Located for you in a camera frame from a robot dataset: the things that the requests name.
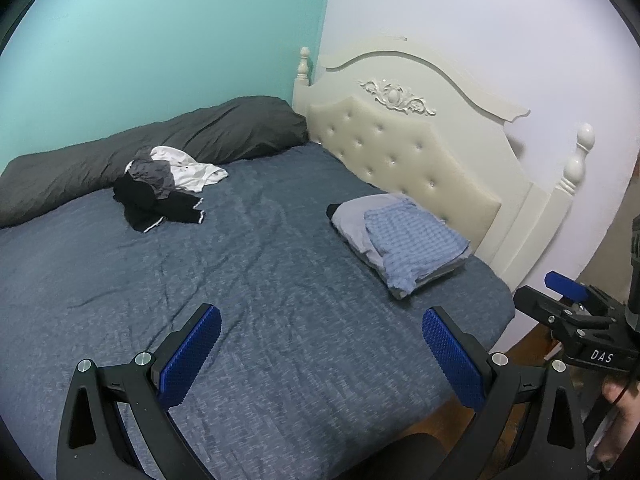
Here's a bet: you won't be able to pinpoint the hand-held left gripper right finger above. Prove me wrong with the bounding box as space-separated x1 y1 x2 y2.
421 306 586 480

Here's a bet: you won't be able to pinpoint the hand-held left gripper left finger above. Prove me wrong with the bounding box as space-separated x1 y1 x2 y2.
56 303 222 480

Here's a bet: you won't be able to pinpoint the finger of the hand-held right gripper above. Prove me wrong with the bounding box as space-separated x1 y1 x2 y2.
544 271 594 307
514 285 577 332

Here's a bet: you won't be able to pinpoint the blue plaid shorts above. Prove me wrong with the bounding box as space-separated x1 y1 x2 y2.
363 199 472 296

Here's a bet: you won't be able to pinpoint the stack of folded grey clothes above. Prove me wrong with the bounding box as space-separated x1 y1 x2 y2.
330 195 473 301

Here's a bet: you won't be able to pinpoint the person's right hand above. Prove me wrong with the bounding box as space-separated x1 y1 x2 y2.
602 375 640 437

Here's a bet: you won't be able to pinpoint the bed with blue patterned sheet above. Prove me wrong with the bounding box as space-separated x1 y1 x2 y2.
0 142 516 480

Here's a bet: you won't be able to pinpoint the black garment with white trim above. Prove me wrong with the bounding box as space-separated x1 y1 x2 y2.
112 177 206 233

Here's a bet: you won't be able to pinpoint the dark grey garment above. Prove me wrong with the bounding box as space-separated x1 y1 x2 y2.
125 157 176 196

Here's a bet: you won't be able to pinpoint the cream tufted headboard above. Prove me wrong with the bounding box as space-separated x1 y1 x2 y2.
292 35 596 296

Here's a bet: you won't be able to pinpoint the dark grey long pillow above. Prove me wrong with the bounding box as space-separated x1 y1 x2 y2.
0 96 308 228

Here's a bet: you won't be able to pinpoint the black cable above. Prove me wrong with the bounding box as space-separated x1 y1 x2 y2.
606 379 632 405

